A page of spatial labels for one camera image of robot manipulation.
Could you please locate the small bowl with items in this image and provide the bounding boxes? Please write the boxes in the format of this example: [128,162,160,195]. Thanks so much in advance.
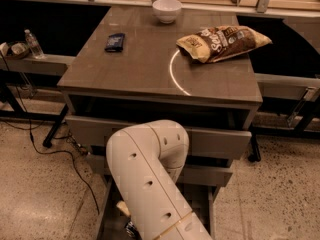
[0,42,29,60]

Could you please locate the grey drawer cabinet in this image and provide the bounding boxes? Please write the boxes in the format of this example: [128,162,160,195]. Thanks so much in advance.
[58,6,262,170]

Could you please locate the grey side bench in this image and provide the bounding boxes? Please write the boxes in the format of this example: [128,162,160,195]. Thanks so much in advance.
[0,54,75,76]

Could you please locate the grey top drawer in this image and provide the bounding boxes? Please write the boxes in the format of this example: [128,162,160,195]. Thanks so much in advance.
[65,115,251,159]

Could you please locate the white bowl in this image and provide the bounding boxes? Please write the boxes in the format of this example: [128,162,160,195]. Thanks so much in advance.
[152,0,182,24]

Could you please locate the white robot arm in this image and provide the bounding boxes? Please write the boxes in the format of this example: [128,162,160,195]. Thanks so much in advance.
[106,120,212,240]

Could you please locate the dark blue snack packet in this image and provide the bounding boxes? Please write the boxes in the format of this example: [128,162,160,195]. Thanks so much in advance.
[105,33,125,52]

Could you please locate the black floor cable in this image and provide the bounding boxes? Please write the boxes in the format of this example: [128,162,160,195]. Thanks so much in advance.
[0,52,101,216]

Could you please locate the grey bottom drawer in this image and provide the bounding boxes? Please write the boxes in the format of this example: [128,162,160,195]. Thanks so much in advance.
[94,176,215,240]

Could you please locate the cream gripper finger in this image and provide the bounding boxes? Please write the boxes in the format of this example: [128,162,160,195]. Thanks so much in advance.
[116,201,131,217]

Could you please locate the blue pepsi can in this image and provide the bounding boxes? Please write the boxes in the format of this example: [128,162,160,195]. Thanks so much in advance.
[125,221,140,239]

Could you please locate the brown chip bag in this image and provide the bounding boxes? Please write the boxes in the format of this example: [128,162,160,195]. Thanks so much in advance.
[176,26,272,63]

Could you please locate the clear water bottle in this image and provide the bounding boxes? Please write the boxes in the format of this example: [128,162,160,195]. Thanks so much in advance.
[24,29,44,59]

